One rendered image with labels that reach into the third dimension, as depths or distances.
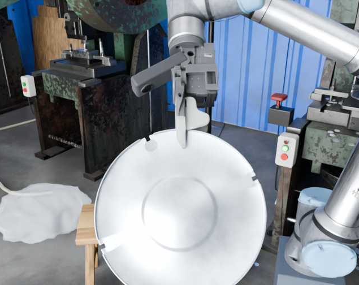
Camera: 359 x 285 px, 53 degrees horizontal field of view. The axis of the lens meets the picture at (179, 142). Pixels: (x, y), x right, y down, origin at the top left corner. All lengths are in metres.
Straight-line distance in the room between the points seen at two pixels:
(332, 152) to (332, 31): 0.83
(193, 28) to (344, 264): 0.62
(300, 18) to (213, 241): 0.52
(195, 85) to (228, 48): 2.55
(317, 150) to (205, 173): 1.07
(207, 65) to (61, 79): 1.90
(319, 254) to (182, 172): 0.43
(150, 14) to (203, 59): 1.69
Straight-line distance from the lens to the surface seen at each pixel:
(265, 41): 3.07
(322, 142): 1.63
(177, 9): 0.75
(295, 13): 0.88
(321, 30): 0.89
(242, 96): 3.20
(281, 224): 1.81
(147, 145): 0.65
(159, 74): 0.68
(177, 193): 0.62
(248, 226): 0.63
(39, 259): 1.93
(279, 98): 1.60
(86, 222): 1.52
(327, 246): 0.91
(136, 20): 2.28
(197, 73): 0.67
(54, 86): 2.60
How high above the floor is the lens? 1.21
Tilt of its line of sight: 24 degrees down
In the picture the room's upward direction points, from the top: straight up
